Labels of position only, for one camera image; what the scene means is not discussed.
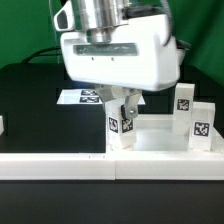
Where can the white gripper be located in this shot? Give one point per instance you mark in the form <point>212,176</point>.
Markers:
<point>141,55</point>

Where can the white square table top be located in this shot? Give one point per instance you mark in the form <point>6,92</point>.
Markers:
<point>154,134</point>

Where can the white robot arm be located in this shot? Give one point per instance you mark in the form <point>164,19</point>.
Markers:
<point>98,18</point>

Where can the white left fence piece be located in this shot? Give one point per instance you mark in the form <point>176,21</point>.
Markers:
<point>1,125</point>

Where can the white marker base plate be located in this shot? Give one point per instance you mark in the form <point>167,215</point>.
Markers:
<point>79,96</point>

